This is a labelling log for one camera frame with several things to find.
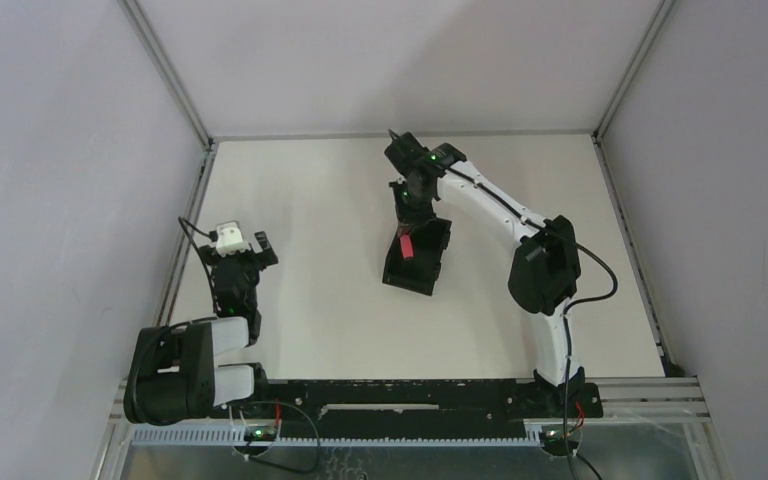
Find red handled screwdriver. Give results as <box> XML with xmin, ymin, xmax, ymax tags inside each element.
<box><xmin>399</xmin><ymin>233</ymin><xmax>415</xmax><ymax>260</ymax></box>

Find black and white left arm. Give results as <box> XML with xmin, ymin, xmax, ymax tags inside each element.
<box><xmin>123</xmin><ymin>231</ymin><xmax>278</xmax><ymax>426</ymax></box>

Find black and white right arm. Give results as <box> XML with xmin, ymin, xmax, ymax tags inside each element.
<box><xmin>382</xmin><ymin>132</ymin><xmax>586</xmax><ymax>416</ymax></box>

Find black plastic bin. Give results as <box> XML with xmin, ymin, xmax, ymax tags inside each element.
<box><xmin>382</xmin><ymin>217</ymin><xmax>452</xmax><ymax>296</ymax></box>

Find left controller board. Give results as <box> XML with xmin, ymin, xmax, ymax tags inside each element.
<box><xmin>243</xmin><ymin>426</ymin><xmax>278</xmax><ymax>443</ymax></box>

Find controller board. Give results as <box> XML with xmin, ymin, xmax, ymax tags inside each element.
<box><xmin>243</xmin><ymin>426</ymin><xmax>278</xmax><ymax>443</ymax></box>
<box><xmin>540</xmin><ymin>425</ymin><xmax>583</xmax><ymax>444</ymax></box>

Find right controller board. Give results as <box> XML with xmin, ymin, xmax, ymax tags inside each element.
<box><xmin>540</xmin><ymin>425</ymin><xmax>583</xmax><ymax>444</ymax></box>

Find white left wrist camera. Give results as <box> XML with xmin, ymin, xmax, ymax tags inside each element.
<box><xmin>215</xmin><ymin>221</ymin><xmax>251</xmax><ymax>257</ymax></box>

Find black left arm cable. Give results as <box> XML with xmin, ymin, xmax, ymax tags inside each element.
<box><xmin>177</xmin><ymin>217</ymin><xmax>221</xmax><ymax>313</ymax></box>

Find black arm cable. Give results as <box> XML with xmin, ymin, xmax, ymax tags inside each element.
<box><xmin>387</xmin><ymin>129</ymin><xmax>619</xmax><ymax>480</ymax></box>
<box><xmin>177</xmin><ymin>217</ymin><xmax>221</xmax><ymax>313</ymax></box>

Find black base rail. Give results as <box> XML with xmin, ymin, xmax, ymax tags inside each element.
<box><xmin>258</xmin><ymin>379</ymin><xmax>604</xmax><ymax>439</ymax></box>

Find white slotted cable duct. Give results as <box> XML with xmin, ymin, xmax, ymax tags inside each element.
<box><xmin>131</xmin><ymin>424</ymin><xmax>542</xmax><ymax>447</ymax></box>

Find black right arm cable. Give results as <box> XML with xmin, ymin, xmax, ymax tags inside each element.
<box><xmin>387</xmin><ymin>129</ymin><xmax>619</xmax><ymax>480</ymax></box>

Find aluminium frame front beam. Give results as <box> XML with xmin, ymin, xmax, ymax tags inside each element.
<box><xmin>106</xmin><ymin>376</ymin><xmax>713</xmax><ymax>425</ymax></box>

